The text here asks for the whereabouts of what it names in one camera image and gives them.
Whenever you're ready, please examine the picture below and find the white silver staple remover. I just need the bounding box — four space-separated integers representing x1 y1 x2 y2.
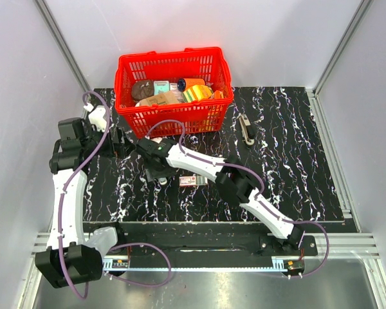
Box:
158 178 167 185

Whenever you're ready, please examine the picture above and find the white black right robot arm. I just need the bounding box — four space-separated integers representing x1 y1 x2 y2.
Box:
136 138 305 255

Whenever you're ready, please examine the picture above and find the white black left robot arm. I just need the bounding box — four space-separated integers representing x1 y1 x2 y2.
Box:
35 117 134 288

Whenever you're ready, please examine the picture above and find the red white staple box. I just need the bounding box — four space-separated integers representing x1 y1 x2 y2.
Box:
179 175 208 187

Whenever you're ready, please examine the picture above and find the brown cardboard box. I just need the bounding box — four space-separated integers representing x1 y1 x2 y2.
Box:
135 91 179 107

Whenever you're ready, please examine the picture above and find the brown round cookie pack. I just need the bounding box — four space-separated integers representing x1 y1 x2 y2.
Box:
131 80 154 102

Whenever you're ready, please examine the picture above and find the teal card box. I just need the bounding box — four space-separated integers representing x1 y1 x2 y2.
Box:
153 80 170 95

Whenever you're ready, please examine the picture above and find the yellow green striped box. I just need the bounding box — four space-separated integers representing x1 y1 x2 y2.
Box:
182 85 213 102

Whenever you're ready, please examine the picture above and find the orange blue cylinder can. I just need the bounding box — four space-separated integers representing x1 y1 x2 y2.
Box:
177 78 206 92

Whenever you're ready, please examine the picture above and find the red plastic shopping basket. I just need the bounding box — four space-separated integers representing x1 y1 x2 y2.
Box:
114 47 234 138

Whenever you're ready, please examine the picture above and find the orange snack packet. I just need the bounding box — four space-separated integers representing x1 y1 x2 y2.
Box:
210 90 224 100

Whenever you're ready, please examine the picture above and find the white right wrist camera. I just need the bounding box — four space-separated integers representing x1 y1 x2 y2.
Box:
151 137 163 144

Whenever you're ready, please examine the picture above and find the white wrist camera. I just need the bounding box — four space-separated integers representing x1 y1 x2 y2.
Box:
151 137 163 144
84 104 109 133

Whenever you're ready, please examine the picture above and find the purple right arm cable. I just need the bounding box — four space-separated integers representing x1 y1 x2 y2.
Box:
146 119 329 280

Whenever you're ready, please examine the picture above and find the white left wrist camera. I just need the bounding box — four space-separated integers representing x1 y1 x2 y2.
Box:
84 104 109 133

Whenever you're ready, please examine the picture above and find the aluminium ruler rail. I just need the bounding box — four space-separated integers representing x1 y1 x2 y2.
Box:
102 254 304 273

